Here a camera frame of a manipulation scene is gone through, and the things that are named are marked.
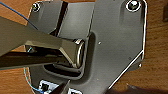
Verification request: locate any small white connector box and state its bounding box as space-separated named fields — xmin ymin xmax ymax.
xmin=39 ymin=79 xmax=54 ymax=94
xmin=67 ymin=87 xmax=84 ymax=94

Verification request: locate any blue cable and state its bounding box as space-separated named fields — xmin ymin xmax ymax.
xmin=0 ymin=1 xmax=40 ymax=92

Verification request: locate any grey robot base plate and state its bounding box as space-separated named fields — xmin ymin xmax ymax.
xmin=24 ymin=0 xmax=148 ymax=94

